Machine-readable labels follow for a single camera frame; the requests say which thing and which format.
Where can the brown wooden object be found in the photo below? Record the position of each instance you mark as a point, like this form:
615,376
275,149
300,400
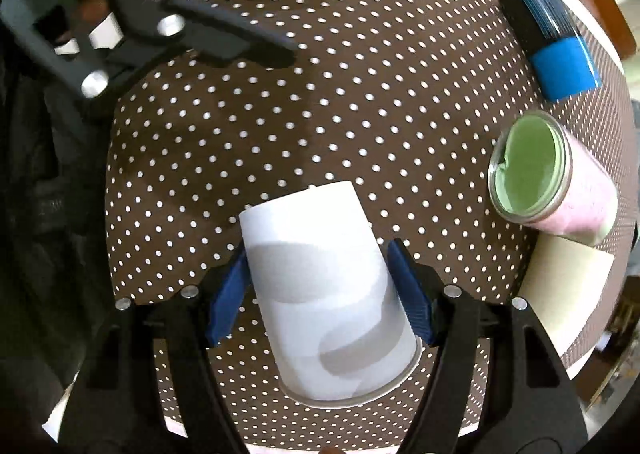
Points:
612,3

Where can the white paper cup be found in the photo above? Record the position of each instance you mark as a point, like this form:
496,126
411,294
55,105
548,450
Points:
325,294

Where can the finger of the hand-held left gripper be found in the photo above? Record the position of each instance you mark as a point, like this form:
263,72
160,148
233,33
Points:
227,31

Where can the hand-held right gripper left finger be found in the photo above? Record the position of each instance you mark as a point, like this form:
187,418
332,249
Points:
227,296

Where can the blue and black cylinder bottle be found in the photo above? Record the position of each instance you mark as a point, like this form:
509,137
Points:
552,41

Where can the pink cup with green inside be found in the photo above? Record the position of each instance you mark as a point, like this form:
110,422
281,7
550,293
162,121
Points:
532,168

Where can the brown dotted tablecloth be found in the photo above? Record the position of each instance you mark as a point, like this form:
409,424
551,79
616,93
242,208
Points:
350,133

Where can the dark cloth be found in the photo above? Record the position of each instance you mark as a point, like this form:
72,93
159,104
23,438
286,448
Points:
45,234

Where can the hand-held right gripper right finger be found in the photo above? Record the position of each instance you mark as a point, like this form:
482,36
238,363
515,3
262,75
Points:
411,294

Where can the cream paper sheet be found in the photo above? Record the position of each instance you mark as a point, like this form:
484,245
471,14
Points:
565,291

